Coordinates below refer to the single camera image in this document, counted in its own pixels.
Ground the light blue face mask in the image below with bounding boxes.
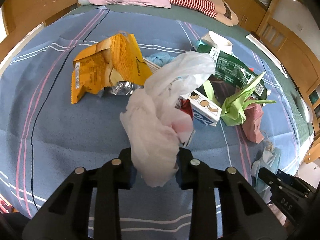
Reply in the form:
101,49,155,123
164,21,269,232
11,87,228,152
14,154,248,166
251,140,281,204

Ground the white plastic trash bag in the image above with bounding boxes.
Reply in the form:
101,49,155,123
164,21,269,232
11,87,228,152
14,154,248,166
120,51,215,187

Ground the orange chip bag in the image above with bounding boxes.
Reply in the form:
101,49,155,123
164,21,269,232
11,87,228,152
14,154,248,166
71,32,152,104

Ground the pink paper piece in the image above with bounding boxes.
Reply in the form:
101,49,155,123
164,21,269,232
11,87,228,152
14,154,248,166
241,103,264,144

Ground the green origami paper crane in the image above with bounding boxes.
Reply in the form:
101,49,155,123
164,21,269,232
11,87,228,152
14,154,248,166
219,72,276,126

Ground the white blue medicine box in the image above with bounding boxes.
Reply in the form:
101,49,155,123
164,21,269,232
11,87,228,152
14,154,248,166
180,90,222,127

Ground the green snack bag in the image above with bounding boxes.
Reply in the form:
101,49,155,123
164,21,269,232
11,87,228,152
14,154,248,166
194,45,268,100

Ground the white flat board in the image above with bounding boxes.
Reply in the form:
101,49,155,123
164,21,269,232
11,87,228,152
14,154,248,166
246,34,288,79

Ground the white paper cup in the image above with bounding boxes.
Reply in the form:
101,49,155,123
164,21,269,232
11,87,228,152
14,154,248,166
193,30,233,55

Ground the light blue fuzzy cloth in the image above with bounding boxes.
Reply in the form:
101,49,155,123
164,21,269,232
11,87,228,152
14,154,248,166
145,52,174,67

